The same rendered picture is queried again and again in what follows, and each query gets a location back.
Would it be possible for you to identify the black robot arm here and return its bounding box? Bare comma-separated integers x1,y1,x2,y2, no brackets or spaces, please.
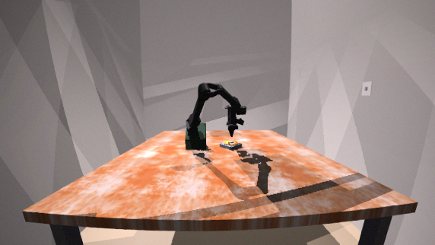
186,82,246,135

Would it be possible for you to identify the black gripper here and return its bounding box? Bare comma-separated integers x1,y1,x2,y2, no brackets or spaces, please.
227,115,238,137

